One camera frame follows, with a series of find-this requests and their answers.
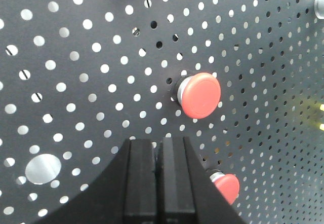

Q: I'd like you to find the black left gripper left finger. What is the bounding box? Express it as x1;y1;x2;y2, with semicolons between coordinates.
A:
124;139;156;223

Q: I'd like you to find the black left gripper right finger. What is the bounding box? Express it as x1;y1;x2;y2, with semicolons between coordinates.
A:
157;137;196;223

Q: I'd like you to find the lower red mushroom button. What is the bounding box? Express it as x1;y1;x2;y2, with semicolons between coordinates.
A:
210;171;240;205

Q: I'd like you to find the red mushroom button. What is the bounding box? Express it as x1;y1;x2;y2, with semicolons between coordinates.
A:
210;171;240;205
171;72;221;119

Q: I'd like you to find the upper red mushroom button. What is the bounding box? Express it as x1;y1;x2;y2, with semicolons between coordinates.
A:
171;72;221;119

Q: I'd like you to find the black perforated pegboard panel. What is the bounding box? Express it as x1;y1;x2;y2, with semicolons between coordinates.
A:
1;0;323;223

